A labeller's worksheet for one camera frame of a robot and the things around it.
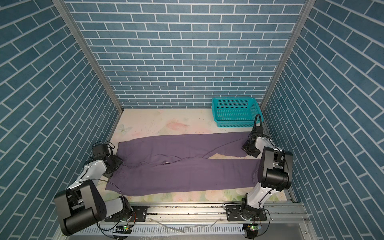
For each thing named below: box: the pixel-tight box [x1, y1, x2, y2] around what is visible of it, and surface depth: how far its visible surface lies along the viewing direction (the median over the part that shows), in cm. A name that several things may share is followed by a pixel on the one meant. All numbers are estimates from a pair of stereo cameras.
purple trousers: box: [105, 132, 261, 197], surface depth 93 cm
